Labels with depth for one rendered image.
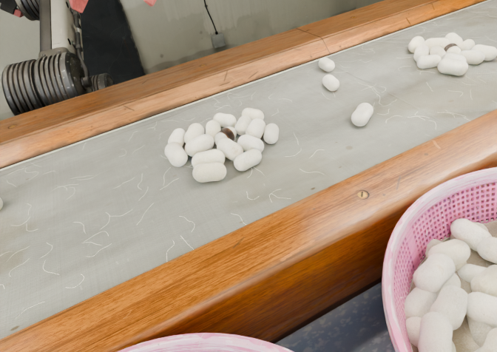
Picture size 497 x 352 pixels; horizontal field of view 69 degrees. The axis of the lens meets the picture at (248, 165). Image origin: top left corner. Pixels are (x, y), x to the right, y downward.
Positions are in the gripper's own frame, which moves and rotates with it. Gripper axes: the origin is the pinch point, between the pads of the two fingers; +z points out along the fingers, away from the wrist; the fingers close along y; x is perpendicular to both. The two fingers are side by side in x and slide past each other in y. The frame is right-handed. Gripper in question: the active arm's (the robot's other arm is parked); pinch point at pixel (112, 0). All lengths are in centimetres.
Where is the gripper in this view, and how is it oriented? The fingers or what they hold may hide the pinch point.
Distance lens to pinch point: 46.6
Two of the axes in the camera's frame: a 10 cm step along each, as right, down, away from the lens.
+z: -0.7, 10.0, -0.1
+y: -9.4, -0.7, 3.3
